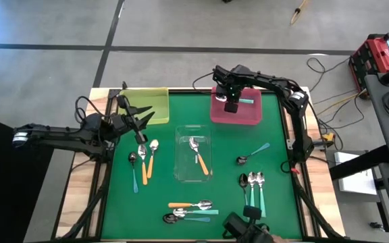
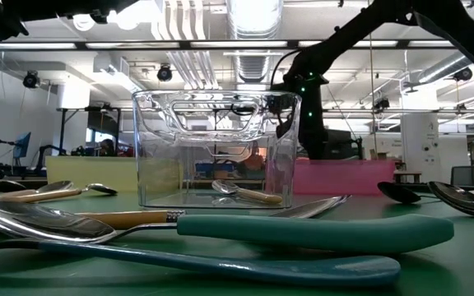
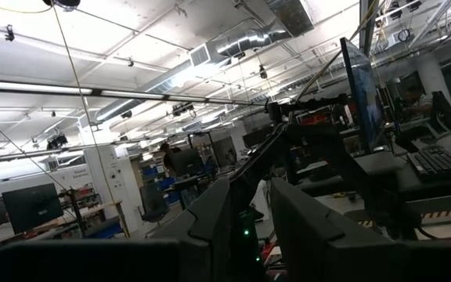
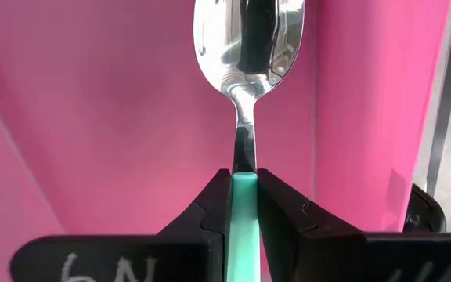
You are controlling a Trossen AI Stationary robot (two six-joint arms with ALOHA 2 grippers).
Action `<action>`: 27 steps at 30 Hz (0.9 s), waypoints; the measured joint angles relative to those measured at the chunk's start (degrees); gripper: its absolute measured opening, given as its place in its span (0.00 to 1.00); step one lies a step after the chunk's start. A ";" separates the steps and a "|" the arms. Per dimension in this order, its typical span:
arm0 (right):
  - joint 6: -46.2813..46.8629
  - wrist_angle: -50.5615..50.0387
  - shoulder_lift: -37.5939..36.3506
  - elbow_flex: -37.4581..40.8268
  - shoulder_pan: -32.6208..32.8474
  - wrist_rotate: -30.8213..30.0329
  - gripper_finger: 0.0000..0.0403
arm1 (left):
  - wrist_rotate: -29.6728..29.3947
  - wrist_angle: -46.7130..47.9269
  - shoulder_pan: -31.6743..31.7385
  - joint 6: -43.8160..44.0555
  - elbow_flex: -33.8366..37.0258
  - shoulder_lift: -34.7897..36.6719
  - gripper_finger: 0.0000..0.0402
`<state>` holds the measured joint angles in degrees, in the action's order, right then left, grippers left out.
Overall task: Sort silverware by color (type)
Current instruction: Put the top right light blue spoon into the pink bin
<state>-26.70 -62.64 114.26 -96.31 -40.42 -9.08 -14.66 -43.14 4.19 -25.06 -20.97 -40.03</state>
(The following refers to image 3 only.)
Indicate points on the black ceiling camera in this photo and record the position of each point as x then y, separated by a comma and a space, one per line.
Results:
263, 71
57, 141
9, 33
182, 109

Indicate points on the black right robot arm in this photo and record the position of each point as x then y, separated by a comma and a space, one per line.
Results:
327, 156

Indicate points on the silver air duct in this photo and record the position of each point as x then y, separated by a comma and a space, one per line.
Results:
249, 41

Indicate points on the yellow black hazard tape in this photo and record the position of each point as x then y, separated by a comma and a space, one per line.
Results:
444, 213

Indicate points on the person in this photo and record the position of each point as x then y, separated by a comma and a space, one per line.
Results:
167, 156
419, 102

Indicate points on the rig operator monitor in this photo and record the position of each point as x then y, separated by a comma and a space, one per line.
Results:
366, 98

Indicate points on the black office chair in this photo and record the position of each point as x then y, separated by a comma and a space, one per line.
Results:
153, 201
446, 113

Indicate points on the black overhead rig camera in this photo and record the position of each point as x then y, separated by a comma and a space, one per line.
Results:
63, 3

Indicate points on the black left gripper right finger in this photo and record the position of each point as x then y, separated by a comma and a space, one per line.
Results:
347, 258

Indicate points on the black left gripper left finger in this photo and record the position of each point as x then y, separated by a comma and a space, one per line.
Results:
92, 262

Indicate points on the white pillar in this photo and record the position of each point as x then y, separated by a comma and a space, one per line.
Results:
108, 184

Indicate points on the black computer monitor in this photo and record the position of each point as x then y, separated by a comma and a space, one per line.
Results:
188, 162
33, 207

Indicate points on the black overhead frame bar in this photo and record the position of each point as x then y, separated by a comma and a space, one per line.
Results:
96, 92

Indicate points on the black keyboard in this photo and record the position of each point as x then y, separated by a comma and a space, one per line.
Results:
437, 162

